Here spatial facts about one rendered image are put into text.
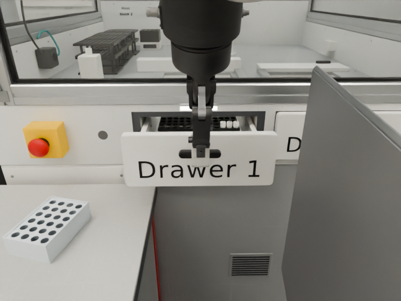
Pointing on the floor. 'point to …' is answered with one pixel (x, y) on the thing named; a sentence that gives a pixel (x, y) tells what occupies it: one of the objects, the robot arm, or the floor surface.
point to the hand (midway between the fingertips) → (200, 150)
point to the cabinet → (202, 231)
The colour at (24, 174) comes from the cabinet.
